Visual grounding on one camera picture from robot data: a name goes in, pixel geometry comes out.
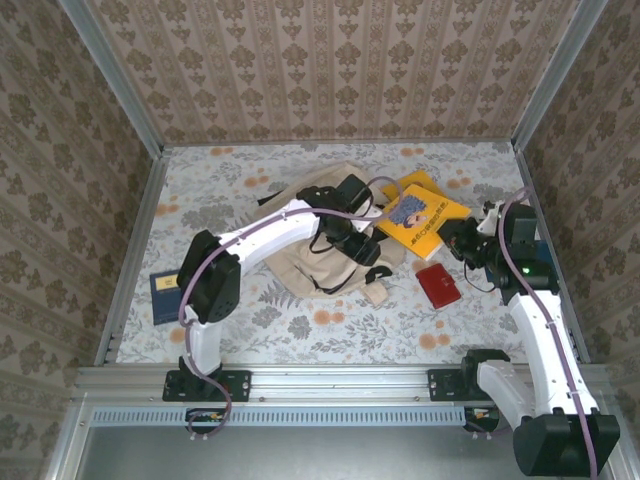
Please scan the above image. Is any beige canvas backpack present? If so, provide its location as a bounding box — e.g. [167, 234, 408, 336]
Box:
[257, 160, 406, 307]

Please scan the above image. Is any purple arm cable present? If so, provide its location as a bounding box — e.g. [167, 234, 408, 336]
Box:
[462, 185, 601, 479]
[178, 175, 404, 441]

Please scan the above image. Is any grey slotted cable duct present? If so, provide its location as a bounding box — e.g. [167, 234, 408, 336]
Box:
[92, 405, 469, 427]

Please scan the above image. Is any yellow picture book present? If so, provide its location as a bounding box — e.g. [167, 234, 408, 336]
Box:
[374, 169, 473, 262]

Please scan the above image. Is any aluminium corner post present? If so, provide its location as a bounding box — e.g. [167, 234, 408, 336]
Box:
[510, 0, 610, 154]
[57, 0, 166, 157]

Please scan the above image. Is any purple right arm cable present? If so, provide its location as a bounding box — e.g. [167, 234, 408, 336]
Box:
[462, 185, 601, 479]

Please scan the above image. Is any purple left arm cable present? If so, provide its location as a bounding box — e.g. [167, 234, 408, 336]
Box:
[178, 175, 404, 441]

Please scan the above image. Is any aluminium side rail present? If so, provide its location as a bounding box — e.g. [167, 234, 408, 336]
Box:
[93, 147, 170, 366]

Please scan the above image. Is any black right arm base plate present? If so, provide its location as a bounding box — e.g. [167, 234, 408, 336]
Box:
[427, 368, 474, 403]

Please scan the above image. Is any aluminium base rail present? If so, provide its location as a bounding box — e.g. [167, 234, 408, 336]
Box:
[74, 364, 614, 401]

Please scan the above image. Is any floral tablecloth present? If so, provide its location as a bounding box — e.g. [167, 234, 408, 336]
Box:
[115, 141, 581, 365]

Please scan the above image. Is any red leather wallet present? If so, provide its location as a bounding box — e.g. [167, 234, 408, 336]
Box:
[415, 264, 462, 310]

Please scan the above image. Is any grey metal panel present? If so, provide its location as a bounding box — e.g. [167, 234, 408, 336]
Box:
[74, 424, 616, 480]

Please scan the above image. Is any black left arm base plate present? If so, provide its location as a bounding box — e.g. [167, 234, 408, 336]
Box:
[162, 368, 251, 403]

